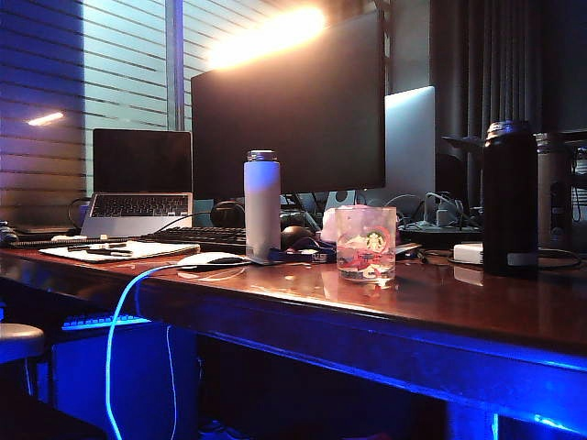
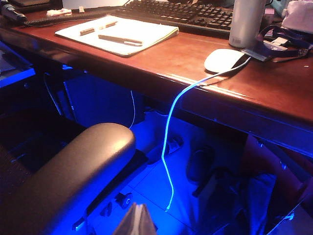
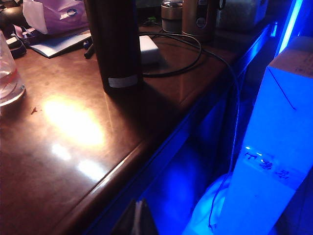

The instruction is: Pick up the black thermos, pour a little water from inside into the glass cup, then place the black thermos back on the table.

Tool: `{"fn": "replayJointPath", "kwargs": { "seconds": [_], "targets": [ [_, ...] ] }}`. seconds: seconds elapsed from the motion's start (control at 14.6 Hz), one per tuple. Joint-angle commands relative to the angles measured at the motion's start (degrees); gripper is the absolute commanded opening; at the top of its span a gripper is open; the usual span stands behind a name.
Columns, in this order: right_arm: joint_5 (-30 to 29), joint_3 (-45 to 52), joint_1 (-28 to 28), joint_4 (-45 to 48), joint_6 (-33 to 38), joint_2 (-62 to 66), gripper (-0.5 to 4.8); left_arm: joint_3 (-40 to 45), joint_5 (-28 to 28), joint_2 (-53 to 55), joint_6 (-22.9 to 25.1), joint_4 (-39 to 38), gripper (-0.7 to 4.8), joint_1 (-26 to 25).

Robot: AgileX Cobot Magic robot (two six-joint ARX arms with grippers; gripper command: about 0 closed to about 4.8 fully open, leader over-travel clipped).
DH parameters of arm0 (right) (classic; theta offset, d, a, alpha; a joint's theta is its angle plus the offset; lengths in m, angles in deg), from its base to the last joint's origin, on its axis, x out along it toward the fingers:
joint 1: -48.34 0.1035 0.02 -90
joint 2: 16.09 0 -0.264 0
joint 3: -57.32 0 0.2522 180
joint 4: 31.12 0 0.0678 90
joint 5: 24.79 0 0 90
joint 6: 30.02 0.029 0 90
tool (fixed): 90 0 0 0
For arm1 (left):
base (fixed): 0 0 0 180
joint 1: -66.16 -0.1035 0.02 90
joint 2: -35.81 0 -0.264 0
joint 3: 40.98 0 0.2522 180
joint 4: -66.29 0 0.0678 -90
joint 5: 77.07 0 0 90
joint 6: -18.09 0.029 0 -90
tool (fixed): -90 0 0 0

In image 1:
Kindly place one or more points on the printed clear glass cup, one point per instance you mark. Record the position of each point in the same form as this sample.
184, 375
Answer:
367, 256

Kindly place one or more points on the black thermos bottle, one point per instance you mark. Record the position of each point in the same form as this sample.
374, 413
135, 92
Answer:
509, 206

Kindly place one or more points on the white thermos bottle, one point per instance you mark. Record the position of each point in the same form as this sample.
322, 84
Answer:
262, 206

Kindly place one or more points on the silver grey thermos bottle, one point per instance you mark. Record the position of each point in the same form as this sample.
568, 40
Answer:
554, 174

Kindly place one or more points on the black round object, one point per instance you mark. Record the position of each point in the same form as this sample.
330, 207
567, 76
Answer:
295, 236

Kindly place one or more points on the pink white soft item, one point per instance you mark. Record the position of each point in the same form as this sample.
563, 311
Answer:
328, 224

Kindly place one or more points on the black headphones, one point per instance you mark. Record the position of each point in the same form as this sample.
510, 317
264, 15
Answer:
220, 213

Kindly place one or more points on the large black monitor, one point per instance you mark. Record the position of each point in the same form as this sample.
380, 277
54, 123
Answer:
289, 128

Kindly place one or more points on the black desktop keyboard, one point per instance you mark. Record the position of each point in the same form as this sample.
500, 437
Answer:
202, 236

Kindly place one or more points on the white computer mouse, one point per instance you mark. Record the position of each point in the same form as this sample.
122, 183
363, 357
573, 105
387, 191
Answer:
206, 260

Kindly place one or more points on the silver monitor back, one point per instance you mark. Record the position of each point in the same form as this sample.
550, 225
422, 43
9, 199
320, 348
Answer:
410, 146

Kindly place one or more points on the white notepad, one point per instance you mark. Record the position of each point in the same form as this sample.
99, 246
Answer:
156, 250

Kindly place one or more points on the dark power strip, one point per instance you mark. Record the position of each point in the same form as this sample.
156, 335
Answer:
435, 234

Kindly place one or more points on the white charger plug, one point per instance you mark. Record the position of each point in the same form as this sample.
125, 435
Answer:
444, 215

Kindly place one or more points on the silver open laptop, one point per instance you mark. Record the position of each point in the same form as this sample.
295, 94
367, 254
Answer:
142, 160

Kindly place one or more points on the white power adapter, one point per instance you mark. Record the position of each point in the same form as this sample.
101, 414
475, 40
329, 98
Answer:
468, 253

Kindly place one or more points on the black pen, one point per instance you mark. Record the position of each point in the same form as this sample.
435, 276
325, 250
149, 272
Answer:
110, 252
91, 246

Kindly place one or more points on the under-desk cabinet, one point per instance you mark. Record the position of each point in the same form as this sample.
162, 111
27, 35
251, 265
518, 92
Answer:
142, 380

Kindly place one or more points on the small white object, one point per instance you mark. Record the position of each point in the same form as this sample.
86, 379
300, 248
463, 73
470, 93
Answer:
69, 238

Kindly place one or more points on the backlit keyboard under desk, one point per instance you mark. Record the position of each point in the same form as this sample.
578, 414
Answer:
91, 321

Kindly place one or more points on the dark pleated curtain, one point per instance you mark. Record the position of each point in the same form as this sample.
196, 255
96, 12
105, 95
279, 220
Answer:
504, 55

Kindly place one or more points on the dark grey gadget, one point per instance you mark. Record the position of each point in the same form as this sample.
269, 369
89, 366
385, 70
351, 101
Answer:
7, 234

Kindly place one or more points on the black metal rack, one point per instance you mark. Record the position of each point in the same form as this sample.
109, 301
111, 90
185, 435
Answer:
580, 181

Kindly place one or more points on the round padded stool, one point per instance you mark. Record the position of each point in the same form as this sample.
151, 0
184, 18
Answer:
20, 341

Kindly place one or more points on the grey window post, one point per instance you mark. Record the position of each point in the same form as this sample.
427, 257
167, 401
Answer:
174, 69

